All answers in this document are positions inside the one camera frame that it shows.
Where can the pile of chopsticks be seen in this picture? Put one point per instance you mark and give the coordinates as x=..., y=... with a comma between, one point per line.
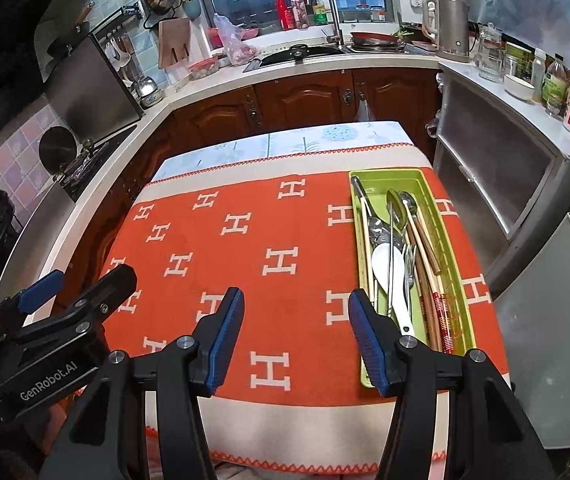
x=427, y=260

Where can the black kitchen sink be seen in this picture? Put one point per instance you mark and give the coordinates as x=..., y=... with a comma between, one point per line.
x=295, y=52

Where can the hanging white plastic bag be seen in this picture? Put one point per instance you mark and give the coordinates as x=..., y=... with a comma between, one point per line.
x=365, y=110

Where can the wooden cutting board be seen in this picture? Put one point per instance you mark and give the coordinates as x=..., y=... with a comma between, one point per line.
x=175, y=42

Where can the white ceramic spoon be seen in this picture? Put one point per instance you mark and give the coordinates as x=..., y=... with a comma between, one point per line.
x=384, y=265

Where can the green plastic utensil tray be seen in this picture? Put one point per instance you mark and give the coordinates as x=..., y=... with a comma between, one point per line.
x=380, y=182

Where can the green dish soap bottle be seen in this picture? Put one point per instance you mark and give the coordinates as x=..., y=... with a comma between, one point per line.
x=320, y=12

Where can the metal soup spoon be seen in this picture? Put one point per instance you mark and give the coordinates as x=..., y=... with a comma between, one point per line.
x=376, y=227

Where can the white bowl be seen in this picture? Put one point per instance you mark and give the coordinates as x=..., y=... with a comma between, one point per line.
x=519, y=85

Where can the clear bottle green label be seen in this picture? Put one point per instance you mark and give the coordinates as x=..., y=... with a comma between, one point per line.
x=555, y=87

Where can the steel kitchen faucet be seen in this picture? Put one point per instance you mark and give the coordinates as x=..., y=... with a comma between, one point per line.
x=327, y=10

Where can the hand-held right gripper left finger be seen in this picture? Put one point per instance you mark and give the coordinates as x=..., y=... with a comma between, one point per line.
x=225, y=340

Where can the blue utensil cup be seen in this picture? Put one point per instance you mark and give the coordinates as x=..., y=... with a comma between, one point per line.
x=194, y=7

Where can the black wall rack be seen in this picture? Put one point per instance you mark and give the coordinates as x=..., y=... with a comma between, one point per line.
x=120, y=15

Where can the red frying pan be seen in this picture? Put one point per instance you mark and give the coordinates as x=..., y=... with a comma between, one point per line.
x=372, y=37

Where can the metal fork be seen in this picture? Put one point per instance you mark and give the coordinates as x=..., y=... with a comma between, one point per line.
x=407, y=265

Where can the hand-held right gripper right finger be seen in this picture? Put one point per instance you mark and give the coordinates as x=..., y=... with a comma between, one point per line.
x=367, y=340

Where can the steel stove splash panel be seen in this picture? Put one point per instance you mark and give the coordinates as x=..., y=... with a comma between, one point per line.
x=90, y=80

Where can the slim metal spoon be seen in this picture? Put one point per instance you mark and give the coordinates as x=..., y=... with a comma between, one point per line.
x=394, y=205

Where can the red spray bottle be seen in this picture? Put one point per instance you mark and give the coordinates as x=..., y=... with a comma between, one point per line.
x=283, y=10

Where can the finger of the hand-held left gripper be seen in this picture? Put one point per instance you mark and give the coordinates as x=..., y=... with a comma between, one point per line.
x=100, y=295
x=40, y=286

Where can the light blue printed tablecloth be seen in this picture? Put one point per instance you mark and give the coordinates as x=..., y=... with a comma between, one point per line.
x=315, y=140

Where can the white plastic bottle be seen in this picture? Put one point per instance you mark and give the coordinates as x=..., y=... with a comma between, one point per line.
x=538, y=67

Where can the green box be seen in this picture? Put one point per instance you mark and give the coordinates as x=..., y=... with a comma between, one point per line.
x=517, y=57

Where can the clear plastic bag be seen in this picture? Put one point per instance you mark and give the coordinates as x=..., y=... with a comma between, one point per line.
x=232, y=42

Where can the round dark pot lid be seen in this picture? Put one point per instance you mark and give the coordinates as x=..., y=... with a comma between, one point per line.
x=57, y=145

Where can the small steel lidded pot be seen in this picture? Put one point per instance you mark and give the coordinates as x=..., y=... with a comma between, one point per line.
x=146, y=87

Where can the grey metal cabinet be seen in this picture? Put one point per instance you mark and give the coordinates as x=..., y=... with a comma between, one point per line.
x=495, y=160

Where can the gas stove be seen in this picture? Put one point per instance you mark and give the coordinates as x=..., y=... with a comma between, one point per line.
x=85, y=160

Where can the orange patterned blanket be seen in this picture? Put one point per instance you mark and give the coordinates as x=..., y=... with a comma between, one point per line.
x=295, y=310

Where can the clear food container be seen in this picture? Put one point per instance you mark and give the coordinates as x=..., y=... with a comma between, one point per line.
x=204, y=67

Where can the steel electric kettle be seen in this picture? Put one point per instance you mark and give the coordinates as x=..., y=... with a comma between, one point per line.
x=447, y=25

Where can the pink bottle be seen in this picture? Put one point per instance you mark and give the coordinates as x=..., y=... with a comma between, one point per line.
x=299, y=10

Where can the glass pitcher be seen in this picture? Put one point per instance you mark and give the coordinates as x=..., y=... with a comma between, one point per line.
x=490, y=55

